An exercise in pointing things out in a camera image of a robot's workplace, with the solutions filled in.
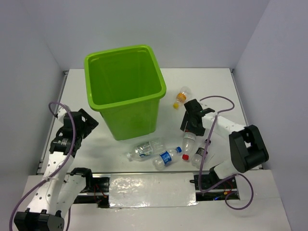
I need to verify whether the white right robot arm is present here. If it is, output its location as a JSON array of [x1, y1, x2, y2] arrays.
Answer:
[[180, 99, 269, 188]]

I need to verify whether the red label bottle red cap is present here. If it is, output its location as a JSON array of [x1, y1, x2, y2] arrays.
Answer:
[[182, 129, 198, 161]]

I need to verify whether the blue label bottle blue cap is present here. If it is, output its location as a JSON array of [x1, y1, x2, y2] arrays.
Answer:
[[152, 147, 182, 171]]

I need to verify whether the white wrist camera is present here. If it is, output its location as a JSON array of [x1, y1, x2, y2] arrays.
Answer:
[[200, 103, 209, 110], [56, 106, 67, 124]]

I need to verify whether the silver foil sheet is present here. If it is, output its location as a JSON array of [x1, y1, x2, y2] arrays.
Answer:
[[109, 173, 197, 208]]

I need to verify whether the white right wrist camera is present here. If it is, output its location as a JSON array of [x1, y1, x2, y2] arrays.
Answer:
[[200, 103, 209, 110]]

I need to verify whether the crushed bottle orange cap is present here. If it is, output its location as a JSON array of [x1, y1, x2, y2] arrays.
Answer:
[[176, 86, 192, 103]]

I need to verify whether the green label clear bottle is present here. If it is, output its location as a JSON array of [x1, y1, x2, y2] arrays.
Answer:
[[125, 138, 166, 162]]

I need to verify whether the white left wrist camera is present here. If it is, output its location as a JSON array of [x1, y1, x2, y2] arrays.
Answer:
[[56, 106, 67, 124]]

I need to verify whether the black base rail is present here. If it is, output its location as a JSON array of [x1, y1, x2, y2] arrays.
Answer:
[[74, 172, 239, 208]]

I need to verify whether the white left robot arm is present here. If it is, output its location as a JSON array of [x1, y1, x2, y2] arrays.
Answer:
[[13, 107, 98, 231]]

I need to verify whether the green plastic bin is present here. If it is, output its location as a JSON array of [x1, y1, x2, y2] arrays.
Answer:
[[84, 45, 167, 141]]

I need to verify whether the black label bottle black cap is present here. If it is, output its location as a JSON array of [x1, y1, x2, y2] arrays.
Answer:
[[191, 139, 207, 168]]

